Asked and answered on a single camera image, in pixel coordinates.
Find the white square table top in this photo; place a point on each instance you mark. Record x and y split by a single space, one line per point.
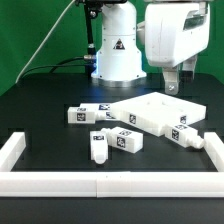
152 112

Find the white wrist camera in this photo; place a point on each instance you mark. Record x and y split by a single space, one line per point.
194 20

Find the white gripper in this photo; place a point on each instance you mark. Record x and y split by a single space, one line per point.
167 44

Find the black camera pole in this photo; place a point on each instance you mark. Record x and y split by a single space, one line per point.
91 9

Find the white U-shaped fence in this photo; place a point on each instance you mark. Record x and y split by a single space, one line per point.
110 184

